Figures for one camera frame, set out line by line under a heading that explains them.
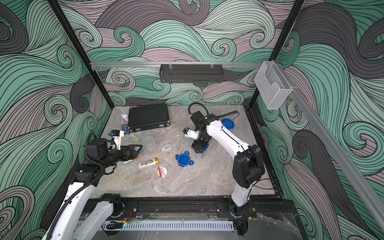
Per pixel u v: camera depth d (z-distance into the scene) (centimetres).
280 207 75
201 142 73
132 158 64
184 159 91
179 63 93
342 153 50
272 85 78
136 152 67
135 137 101
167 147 97
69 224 41
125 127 105
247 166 45
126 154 63
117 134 65
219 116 62
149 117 114
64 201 43
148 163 88
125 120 109
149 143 84
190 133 77
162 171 86
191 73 95
